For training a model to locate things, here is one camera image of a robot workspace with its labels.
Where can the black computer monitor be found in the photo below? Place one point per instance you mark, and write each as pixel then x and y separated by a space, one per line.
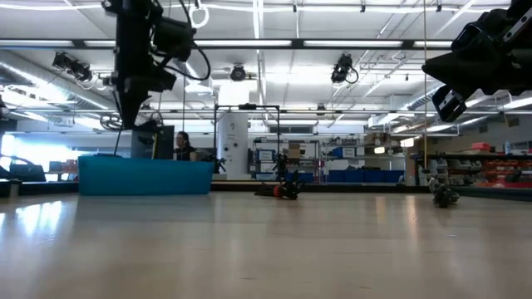
pixel 166 143

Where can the background black robot arm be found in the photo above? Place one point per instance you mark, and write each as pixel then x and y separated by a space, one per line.
pixel 281 164
pixel 219 164

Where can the row of blue bins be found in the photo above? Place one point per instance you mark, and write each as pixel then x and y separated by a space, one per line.
pixel 365 176

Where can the round black ceiling camera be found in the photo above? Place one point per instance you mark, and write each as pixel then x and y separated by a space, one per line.
pixel 238 73

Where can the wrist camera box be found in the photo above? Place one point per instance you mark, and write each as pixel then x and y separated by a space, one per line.
pixel 174 37
pixel 478 35

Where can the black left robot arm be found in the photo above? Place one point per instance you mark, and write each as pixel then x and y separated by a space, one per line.
pixel 137 25

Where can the blue plastic tray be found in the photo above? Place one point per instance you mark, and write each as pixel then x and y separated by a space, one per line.
pixel 145 176

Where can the pink box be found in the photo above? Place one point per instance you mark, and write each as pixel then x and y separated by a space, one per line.
pixel 481 147

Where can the overhead light bar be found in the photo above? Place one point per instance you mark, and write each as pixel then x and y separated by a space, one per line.
pixel 297 43

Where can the black bag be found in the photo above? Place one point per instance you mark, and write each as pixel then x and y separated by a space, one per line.
pixel 27 172

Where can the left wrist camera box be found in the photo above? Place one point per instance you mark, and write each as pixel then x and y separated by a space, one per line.
pixel 174 37

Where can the black metal frame rig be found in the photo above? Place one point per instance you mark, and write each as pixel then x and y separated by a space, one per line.
pixel 232 106

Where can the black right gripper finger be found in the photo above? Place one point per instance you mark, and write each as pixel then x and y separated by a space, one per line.
pixel 449 104
pixel 465 70

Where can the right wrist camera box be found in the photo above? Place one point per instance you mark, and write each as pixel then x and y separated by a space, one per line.
pixel 478 35

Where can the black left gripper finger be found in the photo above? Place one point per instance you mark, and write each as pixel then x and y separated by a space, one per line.
pixel 131 108

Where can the black ceiling camera pair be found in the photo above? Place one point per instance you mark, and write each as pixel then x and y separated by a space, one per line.
pixel 75 68

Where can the white round column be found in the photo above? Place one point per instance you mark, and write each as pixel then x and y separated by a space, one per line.
pixel 232 141

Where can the shelf with red bins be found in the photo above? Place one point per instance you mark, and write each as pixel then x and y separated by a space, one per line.
pixel 498 166

